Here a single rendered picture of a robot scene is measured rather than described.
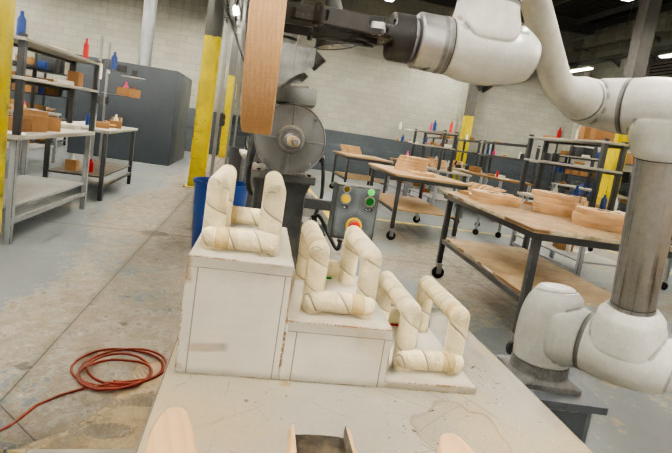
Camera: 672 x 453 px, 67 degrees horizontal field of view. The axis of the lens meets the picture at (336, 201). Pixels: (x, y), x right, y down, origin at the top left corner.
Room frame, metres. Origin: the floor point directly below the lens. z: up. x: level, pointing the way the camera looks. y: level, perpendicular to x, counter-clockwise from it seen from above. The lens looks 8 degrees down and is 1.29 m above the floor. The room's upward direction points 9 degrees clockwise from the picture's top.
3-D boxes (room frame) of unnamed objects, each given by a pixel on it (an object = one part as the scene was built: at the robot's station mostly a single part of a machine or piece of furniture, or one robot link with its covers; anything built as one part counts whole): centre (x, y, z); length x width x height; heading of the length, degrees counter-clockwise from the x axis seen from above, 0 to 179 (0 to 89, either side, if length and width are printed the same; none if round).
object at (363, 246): (0.84, -0.05, 1.12); 0.20 x 0.03 x 0.03; 9
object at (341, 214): (1.92, -0.03, 0.99); 0.24 x 0.21 x 0.26; 10
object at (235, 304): (0.81, 0.14, 1.02); 0.27 x 0.15 x 0.17; 10
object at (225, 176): (0.80, 0.18, 1.20); 0.20 x 0.03 x 0.03; 9
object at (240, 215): (0.90, 0.16, 1.12); 0.11 x 0.03 x 0.03; 100
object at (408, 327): (0.77, -0.15, 0.99); 0.03 x 0.03 x 0.09
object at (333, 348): (0.84, -0.01, 0.98); 0.27 x 0.16 x 0.09; 10
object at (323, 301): (0.74, -0.03, 1.04); 0.11 x 0.03 x 0.03; 100
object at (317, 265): (0.75, 0.01, 1.07); 0.03 x 0.03 x 0.09
